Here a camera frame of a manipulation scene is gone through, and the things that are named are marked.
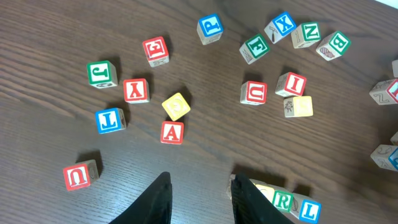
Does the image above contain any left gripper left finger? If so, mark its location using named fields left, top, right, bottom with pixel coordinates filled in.
left=109, top=172, right=172, bottom=224

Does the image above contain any green J block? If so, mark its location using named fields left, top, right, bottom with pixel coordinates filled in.
left=86, top=60, right=118, bottom=89

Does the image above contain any yellow S block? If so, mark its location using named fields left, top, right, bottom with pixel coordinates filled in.
left=284, top=96, right=313, bottom=118

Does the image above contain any yellow block near A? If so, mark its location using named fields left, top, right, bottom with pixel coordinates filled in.
left=162, top=93, right=190, bottom=121

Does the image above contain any blue X block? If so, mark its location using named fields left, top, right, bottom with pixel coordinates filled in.
left=264, top=11, right=297, bottom=44

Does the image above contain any yellow O block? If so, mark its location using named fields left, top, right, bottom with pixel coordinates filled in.
left=251, top=179, right=275, bottom=202

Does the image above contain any green F block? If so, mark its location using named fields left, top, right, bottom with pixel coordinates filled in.
left=239, top=34, right=270, bottom=65

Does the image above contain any red U block lower left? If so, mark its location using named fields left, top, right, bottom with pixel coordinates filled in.
left=63, top=159, right=100, bottom=191

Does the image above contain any green B block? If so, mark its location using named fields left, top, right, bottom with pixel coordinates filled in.
left=316, top=30, right=351, bottom=61

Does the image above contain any red Y block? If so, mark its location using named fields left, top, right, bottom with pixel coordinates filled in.
left=123, top=78, right=150, bottom=104

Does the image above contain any blue L block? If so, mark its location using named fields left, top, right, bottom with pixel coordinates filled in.
left=290, top=193, right=322, bottom=223

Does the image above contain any red U block centre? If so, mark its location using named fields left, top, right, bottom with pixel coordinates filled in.
left=240, top=81, right=267, bottom=105

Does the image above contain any green N block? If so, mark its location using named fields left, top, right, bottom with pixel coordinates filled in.
left=291, top=22, right=322, bottom=49

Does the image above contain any yellow C block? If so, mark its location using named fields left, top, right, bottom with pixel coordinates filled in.
left=226, top=174, right=236, bottom=200

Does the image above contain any blue P block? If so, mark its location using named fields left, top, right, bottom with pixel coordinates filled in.
left=197, top=14, right=224, bottom=45

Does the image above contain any red u block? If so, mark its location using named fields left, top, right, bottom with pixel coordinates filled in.
left=63, top=159, right=100, bottom=191
left=240, top=81, right=267, bottom=105

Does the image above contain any green R block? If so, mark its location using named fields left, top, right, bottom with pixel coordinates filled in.
left=271, top=187, right=294, bottom=213

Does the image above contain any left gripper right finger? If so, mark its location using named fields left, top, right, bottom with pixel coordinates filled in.
left=230, top=173, right=293, bottom=224

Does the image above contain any red 3 block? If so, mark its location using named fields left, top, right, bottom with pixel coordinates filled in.
left=142, top=36, right=170, bottom=67

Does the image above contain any green Z block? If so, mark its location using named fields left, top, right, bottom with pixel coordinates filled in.
left=369, top=78, right=397, bottom=105

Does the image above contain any blue 2 block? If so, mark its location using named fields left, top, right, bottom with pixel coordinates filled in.
left=371, top=144, right=397, bottom=172

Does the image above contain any red I block left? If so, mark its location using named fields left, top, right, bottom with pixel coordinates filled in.
left=275, top=72, right=307, bottom=98

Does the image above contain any red A block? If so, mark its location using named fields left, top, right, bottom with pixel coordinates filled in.
left=160, top=121, right=184, bottom=144

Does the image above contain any blue T block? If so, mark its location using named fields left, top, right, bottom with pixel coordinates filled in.
left=95, top=108, right=127, bottom=134

